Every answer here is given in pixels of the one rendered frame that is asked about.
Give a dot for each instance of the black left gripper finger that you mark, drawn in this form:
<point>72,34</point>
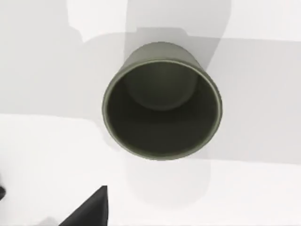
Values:
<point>92,209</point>

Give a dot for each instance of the black object at edge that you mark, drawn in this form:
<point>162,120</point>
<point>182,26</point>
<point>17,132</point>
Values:
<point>1,191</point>

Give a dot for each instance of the olive green cup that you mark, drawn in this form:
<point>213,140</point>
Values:
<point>162,106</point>

